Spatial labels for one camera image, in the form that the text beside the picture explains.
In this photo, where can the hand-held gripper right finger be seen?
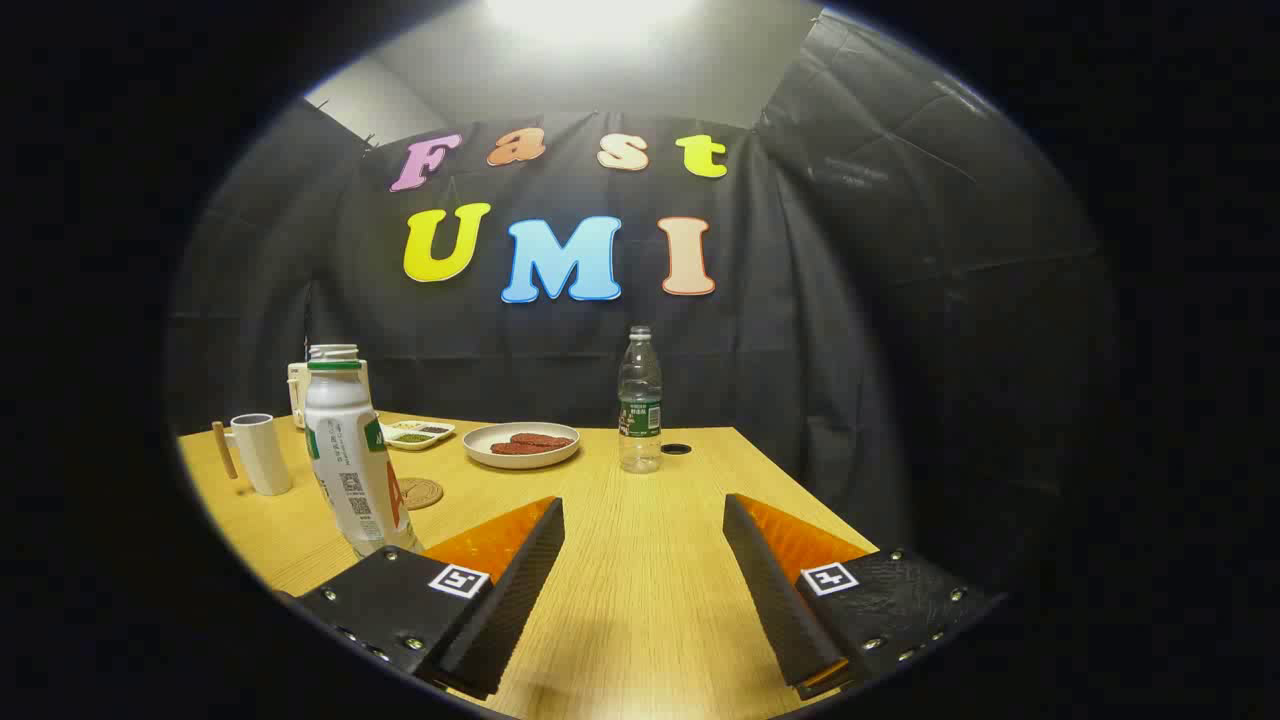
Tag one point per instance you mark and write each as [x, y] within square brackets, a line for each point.
[775, 590]

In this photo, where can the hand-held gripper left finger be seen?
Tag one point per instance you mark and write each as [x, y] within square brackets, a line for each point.
[520, 590]

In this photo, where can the round cork coaster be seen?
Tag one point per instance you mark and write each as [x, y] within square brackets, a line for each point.
[425, 493]

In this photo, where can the white juice bottle green label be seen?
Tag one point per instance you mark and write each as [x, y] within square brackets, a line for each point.
[345, 450]

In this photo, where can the clear plastic water bottle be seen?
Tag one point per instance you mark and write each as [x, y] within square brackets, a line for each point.
[640, 400]

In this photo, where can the wooden table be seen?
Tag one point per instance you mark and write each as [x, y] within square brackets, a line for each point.
[640, 560]

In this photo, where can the white round plate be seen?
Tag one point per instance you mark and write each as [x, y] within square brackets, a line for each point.
[480, 452]

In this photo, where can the red meat slices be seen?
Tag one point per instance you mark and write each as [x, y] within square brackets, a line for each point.
[530, 444]

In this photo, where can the white divided dish with beans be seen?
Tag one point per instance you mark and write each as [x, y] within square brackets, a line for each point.
[420, 435]

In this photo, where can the black backdrop cloth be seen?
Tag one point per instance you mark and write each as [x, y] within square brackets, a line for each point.
[850, 350]

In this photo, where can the cream toaster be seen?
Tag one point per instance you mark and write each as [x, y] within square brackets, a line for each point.
[296, 395]

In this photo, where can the bright ceiling light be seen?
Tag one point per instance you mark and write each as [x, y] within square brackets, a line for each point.
[590, 15]

